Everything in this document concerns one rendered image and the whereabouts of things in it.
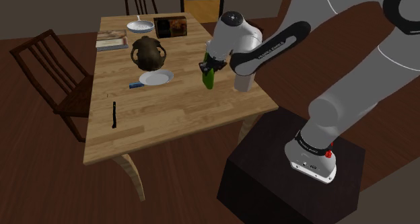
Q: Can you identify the green bottle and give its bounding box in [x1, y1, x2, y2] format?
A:
[202, 52, 215, 90]

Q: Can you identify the light wooden table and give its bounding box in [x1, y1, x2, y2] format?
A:
[82, 11, 280, 202]

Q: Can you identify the white plate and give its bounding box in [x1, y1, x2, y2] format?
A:
[139, 69, 175, 87]

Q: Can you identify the yellow-brown door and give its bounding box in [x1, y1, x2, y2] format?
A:
[179, 0, 227, 24]

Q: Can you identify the dark brown patterned box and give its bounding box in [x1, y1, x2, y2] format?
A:
[153, 15, 188, 39]

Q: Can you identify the white frying pan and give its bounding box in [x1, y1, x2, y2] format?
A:
[126, 14, 155, 34]

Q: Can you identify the dark wooden chair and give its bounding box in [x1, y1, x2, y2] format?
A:
[123, 0, 159, 16]
[9, 29, 94, 143]

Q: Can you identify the pale closed book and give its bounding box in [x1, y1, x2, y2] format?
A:
[95, 29, 129, 52]

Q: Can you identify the dark robot stand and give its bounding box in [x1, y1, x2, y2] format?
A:
[216, 107, 366, 224]

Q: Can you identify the dark brown two-handled vase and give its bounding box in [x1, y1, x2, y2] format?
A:
[130, 35, 167, 72]

